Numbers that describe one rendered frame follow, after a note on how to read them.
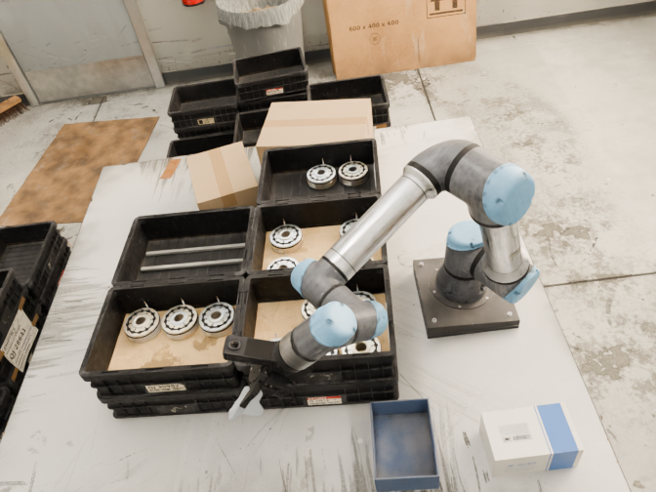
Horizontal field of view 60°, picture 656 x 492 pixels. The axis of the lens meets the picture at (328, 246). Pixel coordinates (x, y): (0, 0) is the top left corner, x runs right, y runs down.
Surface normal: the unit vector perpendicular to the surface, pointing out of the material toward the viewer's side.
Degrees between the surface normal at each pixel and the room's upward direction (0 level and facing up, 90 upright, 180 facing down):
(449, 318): 4
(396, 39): 74
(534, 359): 0
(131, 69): 90
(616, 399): 0
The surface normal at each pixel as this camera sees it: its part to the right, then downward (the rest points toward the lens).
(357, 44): 0.04, 0.50
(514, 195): 0.59, 0.46
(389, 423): -0.13, -0.70
